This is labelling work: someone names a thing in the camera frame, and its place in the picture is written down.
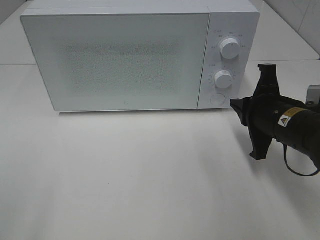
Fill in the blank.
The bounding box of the white timer knob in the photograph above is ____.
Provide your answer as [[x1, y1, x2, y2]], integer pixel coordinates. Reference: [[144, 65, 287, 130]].
[[213, 70, 234, 89]]

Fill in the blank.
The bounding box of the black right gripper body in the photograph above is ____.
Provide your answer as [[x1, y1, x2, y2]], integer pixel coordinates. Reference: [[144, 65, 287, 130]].
[[230, 94, 304, 144]]

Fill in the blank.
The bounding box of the round white door release button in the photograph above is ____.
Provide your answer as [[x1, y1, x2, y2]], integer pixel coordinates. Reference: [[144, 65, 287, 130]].
[[210, 93, 226, 106]]

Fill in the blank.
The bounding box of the white microwave door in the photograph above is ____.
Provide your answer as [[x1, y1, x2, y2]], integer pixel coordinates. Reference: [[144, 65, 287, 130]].
[[21, 14, 209, 112]]

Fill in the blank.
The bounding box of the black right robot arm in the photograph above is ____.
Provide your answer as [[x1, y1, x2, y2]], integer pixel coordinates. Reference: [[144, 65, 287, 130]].
[[230, 63, 320, 176]]

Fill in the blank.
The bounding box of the white upper microwave knob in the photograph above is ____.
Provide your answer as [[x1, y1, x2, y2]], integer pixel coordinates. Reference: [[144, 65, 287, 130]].
[[219, 37, 240, 60]]

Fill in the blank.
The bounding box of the white microwave oven body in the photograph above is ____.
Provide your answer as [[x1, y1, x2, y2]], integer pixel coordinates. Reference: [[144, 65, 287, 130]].
[[20, 0, 260, 112]]

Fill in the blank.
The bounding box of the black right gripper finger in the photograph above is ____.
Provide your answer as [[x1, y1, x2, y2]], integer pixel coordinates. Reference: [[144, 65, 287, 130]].
[[251, 63, 281, 99], [249, 128, 273, 160]]

